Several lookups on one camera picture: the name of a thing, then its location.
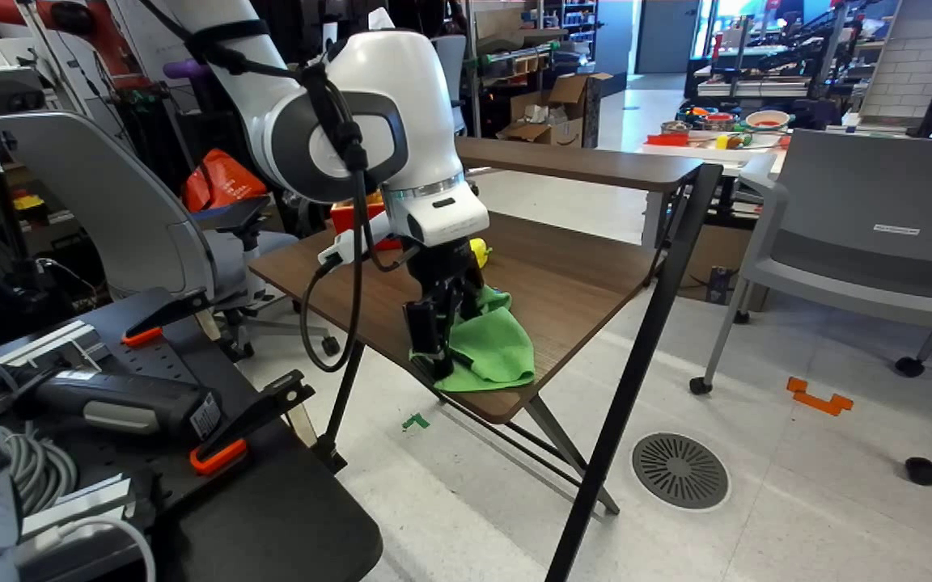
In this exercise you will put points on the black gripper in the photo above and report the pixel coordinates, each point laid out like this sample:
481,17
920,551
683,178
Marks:
448,276

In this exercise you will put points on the green cloth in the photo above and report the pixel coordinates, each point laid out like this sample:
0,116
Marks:
492,350

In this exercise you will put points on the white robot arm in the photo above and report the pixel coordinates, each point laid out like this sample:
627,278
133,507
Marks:
413,117

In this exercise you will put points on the green floor tape marker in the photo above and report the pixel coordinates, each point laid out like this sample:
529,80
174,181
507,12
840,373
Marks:
415,423

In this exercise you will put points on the wooden desk with black legs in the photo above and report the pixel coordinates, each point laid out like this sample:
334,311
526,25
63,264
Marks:
573,278

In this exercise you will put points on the red wooden box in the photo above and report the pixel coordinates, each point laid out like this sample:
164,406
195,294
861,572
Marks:
356,211

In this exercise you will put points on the cardboard box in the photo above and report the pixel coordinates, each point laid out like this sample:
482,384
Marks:
550,107

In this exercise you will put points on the orange bag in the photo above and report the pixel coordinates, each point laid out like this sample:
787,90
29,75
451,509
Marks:
217,181

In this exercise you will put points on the round floor drain grate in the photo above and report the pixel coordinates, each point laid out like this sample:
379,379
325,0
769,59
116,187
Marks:
681,470

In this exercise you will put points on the red toy tray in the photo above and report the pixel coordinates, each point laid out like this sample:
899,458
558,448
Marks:
668,142

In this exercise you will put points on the black and grey power unit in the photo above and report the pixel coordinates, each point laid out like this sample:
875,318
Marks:
122,406

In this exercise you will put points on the grey office chair with armrest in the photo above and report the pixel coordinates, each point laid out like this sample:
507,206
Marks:
110,206

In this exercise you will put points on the orange floor tape marker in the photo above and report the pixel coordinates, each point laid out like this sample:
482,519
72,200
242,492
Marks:
817,400

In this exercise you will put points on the grey chair on castors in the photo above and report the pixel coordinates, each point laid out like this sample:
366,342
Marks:
875,196

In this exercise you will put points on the white ball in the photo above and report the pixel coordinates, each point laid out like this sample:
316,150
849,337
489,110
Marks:
851,120

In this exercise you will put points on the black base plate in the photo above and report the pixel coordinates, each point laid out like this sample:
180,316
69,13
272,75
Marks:
272,529

